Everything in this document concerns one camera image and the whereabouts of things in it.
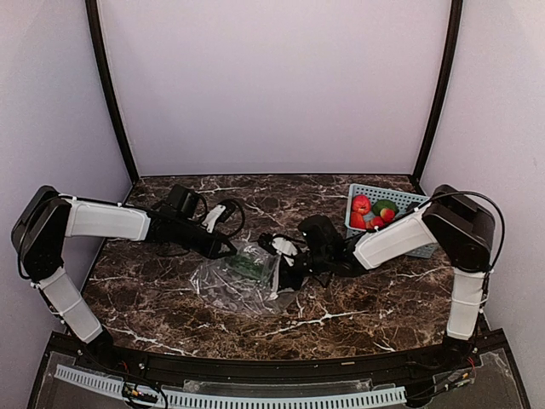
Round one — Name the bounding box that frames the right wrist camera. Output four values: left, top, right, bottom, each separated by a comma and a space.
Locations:
257, 233, 301, 267

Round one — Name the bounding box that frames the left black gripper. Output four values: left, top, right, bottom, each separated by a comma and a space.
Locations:
174, 218, 238, 260

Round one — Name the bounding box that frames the white slotted cable duct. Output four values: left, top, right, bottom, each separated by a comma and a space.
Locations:
54, 364, 407, 409

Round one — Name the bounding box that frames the right black frame post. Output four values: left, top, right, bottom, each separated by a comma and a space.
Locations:
409, 0, 463, 193

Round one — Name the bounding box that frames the light blue plastic basket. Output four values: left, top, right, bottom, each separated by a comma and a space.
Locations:
345, 183, 439, 259

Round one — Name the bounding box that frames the green fake avocado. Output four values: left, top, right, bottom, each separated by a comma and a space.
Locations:
371, 199, 399, 216

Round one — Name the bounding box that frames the black frame post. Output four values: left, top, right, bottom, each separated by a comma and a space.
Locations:
84, 0, 140, 185
409, 0, 463, 193

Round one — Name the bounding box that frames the green fake cucumber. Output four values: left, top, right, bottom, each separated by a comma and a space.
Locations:
226, 253, 273, 282

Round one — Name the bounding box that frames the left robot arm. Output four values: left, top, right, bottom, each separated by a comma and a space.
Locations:
10, 185, 237, 372

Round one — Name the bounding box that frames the black front rail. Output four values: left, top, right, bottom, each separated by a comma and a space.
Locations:
47, 332, 483, 385

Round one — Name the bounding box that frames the clear zip top bag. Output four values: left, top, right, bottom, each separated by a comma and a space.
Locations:
190, 240, 297, 316

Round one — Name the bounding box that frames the left black frame post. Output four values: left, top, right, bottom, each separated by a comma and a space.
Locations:
84, 0, 140, 185

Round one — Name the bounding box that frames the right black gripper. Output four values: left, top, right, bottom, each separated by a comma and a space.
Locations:
260, 248, 330, 293

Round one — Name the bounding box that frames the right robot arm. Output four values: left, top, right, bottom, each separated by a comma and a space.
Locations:
272, 183, 505, 370

